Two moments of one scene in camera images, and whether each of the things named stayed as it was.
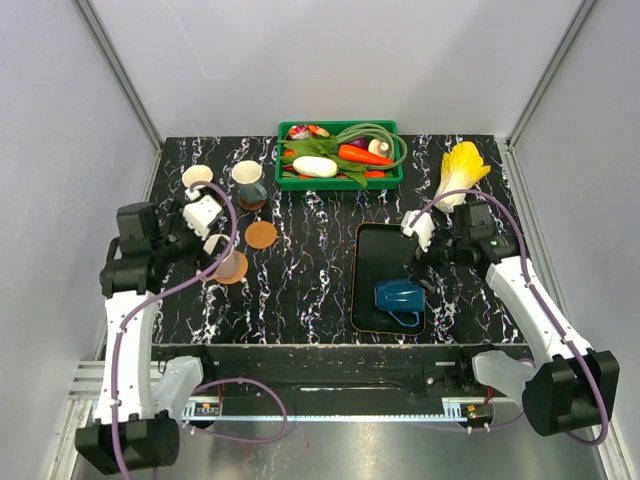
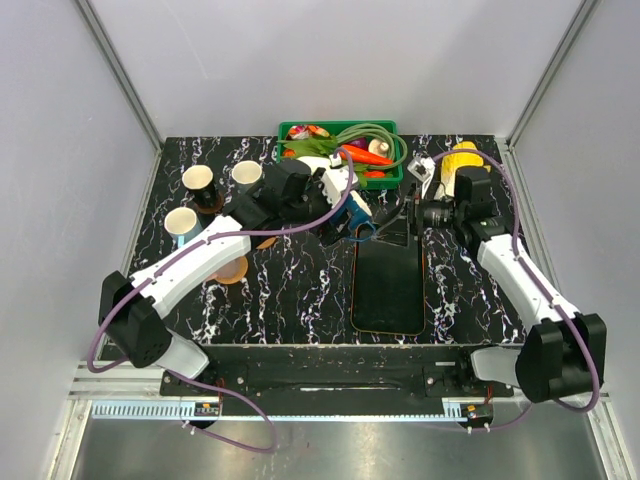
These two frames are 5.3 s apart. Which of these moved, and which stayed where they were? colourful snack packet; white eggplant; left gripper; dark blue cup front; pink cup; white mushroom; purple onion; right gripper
Moved: dark blue cup front; left gripper; right gripper
Stayed: purple onion; white eggplant; pink cup; white mushroom; colourful snack packet
